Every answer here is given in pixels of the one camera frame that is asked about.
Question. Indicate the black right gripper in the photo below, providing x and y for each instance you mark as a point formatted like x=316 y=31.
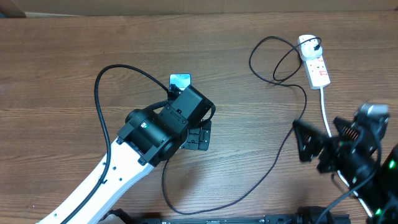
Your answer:
x=337 y=147

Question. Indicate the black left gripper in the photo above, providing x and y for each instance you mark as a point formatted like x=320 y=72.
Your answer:
x=199 y=136

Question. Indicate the Samsung Galaxy smartphone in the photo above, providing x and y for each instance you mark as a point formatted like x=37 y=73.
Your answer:
x=179 y=81

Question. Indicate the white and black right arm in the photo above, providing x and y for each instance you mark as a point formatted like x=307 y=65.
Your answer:
x=377 y=189

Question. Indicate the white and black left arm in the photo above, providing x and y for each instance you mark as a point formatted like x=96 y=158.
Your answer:
x=148 y=137

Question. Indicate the white charger plug adapter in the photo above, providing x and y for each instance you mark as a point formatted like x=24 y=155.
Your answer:
x=310 y=47

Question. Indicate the white power strip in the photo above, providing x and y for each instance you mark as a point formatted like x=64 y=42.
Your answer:
x=317 y=73

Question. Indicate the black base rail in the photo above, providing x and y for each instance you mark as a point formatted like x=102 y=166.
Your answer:
x=304 y=215

